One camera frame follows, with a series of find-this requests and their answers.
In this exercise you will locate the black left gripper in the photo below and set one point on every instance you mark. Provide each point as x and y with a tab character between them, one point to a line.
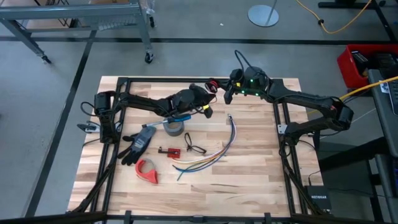
203	97

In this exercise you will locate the black network switch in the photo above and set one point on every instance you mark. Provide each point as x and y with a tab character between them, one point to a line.
318	197

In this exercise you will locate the dark grey desk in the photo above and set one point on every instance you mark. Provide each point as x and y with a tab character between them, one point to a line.
382	118

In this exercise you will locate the grey black work glove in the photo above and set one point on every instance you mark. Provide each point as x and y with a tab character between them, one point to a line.
140	143

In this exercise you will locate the black keyboard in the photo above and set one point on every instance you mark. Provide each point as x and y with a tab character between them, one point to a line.
394	96

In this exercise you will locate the grey cart with wooden shelf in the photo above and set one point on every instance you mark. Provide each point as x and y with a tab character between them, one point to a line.
71	11

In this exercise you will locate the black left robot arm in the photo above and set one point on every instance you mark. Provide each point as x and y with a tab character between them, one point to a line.
140	102

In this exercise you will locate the grey duct tape roll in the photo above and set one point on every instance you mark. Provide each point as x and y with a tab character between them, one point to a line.
174	129

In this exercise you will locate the black aluminium frame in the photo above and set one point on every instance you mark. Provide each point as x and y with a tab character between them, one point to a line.
186	218

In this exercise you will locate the round metal floor stand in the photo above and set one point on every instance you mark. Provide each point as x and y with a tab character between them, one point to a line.
262	15

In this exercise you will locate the red tape dispenser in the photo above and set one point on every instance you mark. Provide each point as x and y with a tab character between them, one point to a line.
149	175

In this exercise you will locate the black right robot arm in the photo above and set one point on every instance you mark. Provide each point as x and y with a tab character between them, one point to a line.
304	99

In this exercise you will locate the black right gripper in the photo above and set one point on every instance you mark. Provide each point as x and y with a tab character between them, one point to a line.
237	85

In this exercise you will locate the red plastic bin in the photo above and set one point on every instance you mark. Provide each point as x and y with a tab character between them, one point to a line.
345	67

